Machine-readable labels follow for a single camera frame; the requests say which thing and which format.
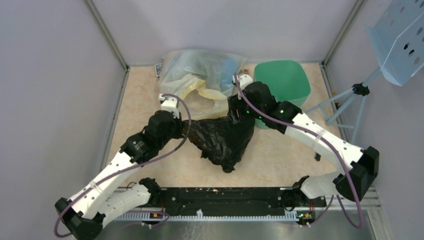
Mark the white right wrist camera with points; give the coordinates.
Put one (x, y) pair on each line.
(242, 80)

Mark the black trash bag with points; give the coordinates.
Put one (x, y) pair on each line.
(220, 140)

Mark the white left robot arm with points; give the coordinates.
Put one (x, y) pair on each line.
(78, 212)

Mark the translucent yellow-trimmed plastic bag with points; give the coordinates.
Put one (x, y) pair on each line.
(202, 78)

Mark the small black clip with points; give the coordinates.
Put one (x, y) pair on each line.
(317, 157)

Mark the green plastic trash bin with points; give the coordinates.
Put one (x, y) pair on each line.
(286, 80)

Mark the light blue tripod stand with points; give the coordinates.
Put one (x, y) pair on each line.
(344, 100)

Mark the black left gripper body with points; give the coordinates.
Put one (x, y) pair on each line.
(176, 131)

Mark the white cable duct strip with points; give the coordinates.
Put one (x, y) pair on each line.
(289, 216)

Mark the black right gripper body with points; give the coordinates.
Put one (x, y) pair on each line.
(240, 110)

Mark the dark blue card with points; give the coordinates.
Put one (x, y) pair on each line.
(158, 69)

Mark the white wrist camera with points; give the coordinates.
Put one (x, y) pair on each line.
(242, 80)
(169, 103)

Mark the light blue perforated stand tray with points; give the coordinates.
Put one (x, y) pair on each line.
(397, 39)

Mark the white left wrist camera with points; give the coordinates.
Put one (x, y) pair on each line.
(169, 103)

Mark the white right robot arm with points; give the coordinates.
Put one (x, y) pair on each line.
(356, 167)

